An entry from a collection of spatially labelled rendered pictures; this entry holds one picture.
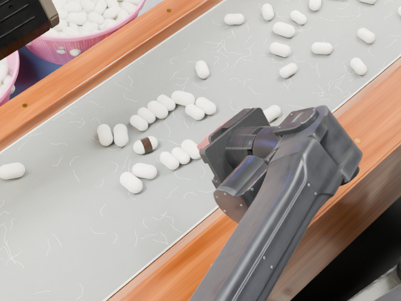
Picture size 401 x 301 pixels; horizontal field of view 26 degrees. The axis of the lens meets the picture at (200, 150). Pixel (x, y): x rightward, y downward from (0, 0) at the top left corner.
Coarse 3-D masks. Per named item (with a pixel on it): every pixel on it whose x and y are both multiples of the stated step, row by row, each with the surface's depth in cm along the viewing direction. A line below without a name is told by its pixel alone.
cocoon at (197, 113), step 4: (192, 104) 133; (188, 108) 132; (192, 108) 132; (196, 108) 132; (188, 112) 133; (192, 112) 132; (196, 112) 132; (200, 112) 132; (192, 116) 132; (196, 116) 132; (200, 116) 132
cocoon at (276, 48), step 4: (272, 44) 141; (276, 44) 141; (280, 44) 141; (272, 48) 141; (276, 48) 141; (280, 48) 140; (284, 48) 140; (288, 48) 140; (272, 52) 141; (276, 52) 141; (280, 52) 140; (284, 52) 140; (288, 52) 140; (284, 56) 141
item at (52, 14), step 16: (0, 0) 97; (16, 0) 98; (32, 0) 99; (48, 0) 100; (0, 16) 97; (16, 16) 98; (32, 16) 99; (48, 16) 101; (0, 32) 97; (16, 32) 98; (32, 32) 100; (0, 48) 97; (16, 48) 99
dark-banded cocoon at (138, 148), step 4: (152, 136) 129; (152, 140) 128; (156, 140) 128; (136, 144) 128; (140, 144) 127; (152, 144) 128; (156, 144) 128; (136, 148) 127; (140, 148) 127; (136, 152) 128; (140, 152) 128; (144, 152) 128
